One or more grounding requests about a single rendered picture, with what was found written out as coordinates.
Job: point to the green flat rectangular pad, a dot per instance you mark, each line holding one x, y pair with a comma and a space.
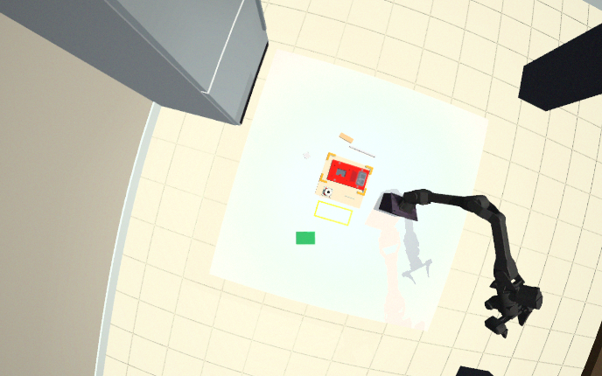
303, 238

